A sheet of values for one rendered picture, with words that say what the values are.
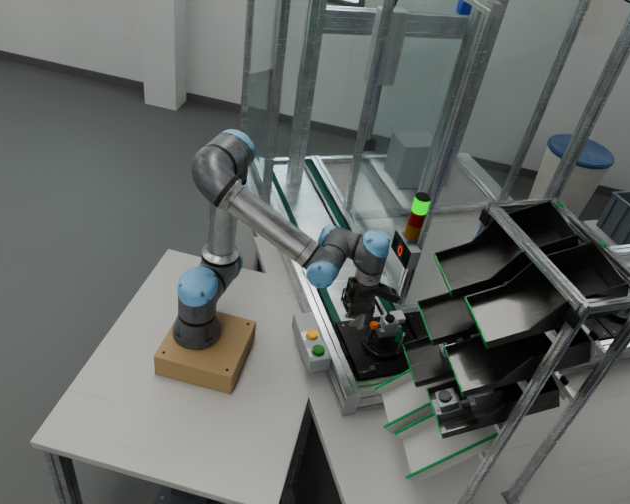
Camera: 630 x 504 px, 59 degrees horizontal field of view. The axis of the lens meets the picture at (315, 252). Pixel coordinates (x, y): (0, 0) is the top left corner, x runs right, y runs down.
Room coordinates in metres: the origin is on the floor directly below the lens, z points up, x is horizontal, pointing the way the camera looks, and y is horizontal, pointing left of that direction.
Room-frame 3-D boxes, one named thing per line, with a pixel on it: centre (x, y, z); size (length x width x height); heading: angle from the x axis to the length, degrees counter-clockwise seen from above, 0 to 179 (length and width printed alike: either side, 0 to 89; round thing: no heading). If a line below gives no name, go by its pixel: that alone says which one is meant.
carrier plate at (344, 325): (1.27, -0.27, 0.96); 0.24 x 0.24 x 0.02; 23
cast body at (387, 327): (1.27, -0.28, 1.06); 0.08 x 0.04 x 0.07; 113
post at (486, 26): (1.50, -0.33, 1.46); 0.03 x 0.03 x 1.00; 23
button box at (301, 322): (1.26, -0.04, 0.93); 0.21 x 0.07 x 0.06; 23
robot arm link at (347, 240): (1.23, -0.06, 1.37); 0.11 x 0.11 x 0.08; 76
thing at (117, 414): (1.20, 0.28, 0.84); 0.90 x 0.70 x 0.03; 174
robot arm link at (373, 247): (1.23, -0.16, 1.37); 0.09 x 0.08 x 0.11; 76
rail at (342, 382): (1.46, -0.02, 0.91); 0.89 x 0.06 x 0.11; 23
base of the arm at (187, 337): (1.20, 0.33, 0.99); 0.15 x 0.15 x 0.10
